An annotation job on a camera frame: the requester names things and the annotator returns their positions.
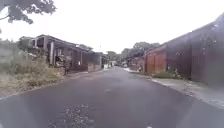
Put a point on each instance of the low building with fence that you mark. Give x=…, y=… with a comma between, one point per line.
x=93, y=61

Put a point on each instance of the distant trees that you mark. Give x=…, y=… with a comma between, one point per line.
x=136, y=50

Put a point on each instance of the dark grey asphalt road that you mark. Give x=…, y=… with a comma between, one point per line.
x=113, y=96

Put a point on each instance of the house with porch roof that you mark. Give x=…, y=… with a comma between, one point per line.
x=60, y=51

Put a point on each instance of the pale concrete strip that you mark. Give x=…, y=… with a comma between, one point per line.
x=196, y=89

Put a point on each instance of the overgrown grass verge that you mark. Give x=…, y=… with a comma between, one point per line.
x=23, y=71

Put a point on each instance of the overhanging tree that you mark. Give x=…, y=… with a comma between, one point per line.
x=23, y=8

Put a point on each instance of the red brick wall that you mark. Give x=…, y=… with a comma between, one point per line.
x=155, y=60

